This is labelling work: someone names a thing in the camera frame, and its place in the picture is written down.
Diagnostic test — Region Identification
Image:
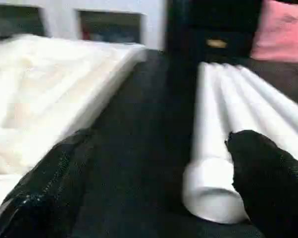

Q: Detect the white plastic table top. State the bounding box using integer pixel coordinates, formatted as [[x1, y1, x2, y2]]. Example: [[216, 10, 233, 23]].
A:
[[0, 34, 148, 219]]

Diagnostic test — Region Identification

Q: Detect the black work mat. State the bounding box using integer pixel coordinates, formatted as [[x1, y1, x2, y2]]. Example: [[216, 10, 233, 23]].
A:
[[65, 49, 298, 238]]

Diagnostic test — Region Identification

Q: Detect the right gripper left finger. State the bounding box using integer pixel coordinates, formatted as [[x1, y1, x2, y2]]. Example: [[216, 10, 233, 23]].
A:
[[0, 129, 96, 238]]

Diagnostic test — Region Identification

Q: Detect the pink pillow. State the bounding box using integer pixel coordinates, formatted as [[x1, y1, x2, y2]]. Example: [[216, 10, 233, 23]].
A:
[[250, 0, 298, 64]]

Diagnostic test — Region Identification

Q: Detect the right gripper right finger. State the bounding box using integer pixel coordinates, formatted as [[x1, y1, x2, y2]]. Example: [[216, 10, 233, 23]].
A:
[[225, 130, 298, 238]]

